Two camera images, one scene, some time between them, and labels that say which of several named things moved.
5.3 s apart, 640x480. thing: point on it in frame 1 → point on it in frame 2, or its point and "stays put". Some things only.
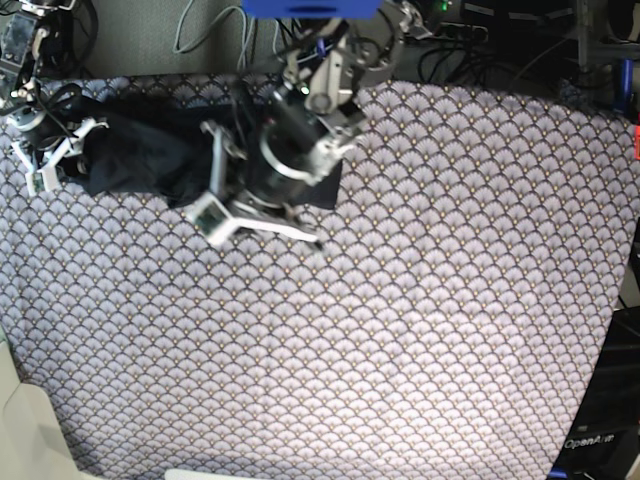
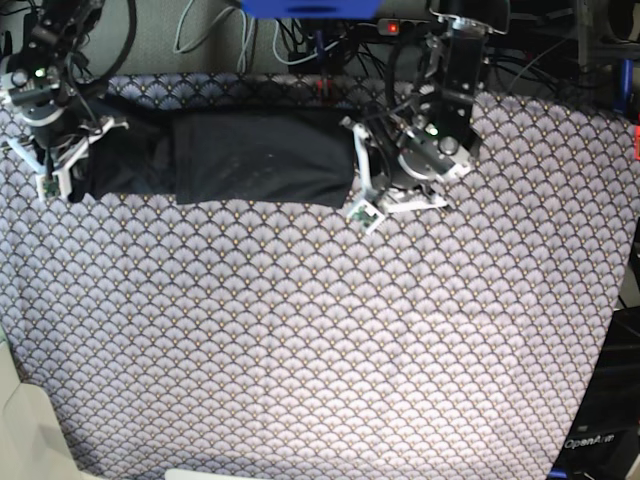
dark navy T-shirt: [149, 149] stays put
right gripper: [253, 180] → [385, 166]
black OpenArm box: [603, 438] stays put
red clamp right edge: [637, 142] stays put
